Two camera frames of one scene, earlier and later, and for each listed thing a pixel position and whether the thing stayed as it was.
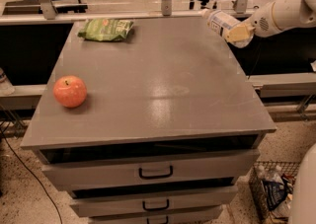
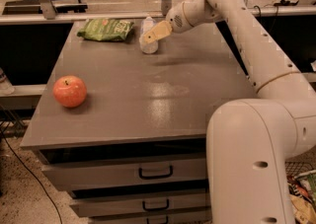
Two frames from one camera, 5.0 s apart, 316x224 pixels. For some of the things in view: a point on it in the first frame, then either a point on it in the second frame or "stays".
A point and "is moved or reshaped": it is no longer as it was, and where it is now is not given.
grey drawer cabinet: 173,122 stays
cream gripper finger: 240,33 to 161,30
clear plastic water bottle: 222,23 is moved or reshaped
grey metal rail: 53,19 stays
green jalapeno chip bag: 106,30 stays
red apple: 70,91 stays
